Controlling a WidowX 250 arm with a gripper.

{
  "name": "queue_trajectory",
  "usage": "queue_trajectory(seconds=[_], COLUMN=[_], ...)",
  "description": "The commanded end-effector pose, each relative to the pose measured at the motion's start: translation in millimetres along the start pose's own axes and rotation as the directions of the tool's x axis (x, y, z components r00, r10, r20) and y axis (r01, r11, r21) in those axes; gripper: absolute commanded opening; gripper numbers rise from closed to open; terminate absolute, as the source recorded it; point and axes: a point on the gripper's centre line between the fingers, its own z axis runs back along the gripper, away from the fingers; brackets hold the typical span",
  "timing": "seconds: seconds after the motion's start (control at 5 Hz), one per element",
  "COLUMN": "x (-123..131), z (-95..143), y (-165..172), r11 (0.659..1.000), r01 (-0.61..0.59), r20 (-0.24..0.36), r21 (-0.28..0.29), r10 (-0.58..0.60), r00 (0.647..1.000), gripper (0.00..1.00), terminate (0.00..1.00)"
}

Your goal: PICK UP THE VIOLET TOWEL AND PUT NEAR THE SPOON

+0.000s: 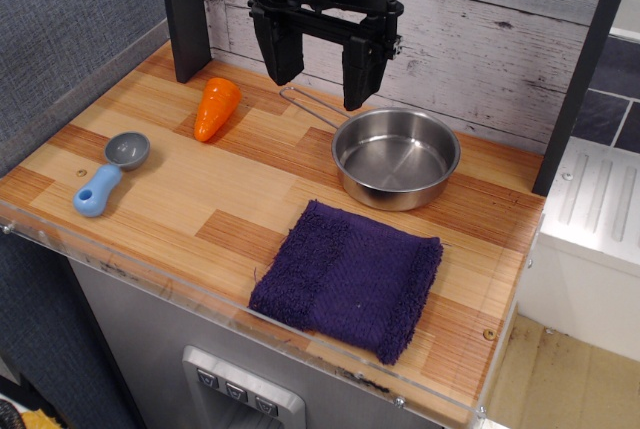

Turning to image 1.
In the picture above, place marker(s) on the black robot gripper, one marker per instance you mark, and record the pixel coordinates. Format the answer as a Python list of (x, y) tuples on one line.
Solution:
[(369, 28)]

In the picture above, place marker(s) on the orange plastic toy carrot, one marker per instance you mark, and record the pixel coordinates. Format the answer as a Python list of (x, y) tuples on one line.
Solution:
[(219, 100)]

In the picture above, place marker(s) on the dark left vertical post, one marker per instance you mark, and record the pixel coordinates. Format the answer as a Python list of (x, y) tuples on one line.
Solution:
[(188, 32)]

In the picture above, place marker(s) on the small steel pot with handle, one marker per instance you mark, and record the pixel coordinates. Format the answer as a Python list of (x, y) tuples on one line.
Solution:
[(388, 158)]

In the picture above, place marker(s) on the blue and grey toy scoop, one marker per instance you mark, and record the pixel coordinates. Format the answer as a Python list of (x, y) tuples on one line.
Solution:
[(124, 152)]

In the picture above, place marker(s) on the purple folded cloth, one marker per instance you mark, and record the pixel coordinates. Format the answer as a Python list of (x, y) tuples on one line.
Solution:
[(351, 278)]

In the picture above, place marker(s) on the dark vertical post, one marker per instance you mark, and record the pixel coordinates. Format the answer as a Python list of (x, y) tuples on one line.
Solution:
[(594, 43), (188, 32)]

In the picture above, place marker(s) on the dark right vertical post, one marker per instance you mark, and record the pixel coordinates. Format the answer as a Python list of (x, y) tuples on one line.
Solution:
[(594, 43)]

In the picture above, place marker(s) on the clear acrylic table edge guard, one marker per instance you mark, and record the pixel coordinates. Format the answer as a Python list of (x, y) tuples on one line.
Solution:
[(442, 375)]

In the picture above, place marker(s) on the grey toy fridge front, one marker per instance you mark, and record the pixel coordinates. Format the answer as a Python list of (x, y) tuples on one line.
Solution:
[(185, 371)]

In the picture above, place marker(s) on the yellow object in corner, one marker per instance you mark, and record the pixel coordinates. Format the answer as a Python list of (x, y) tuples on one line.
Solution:
[(38, 420)]

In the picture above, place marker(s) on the white toy sink unit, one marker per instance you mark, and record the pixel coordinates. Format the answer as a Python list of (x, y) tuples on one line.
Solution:
[(582, 273)]

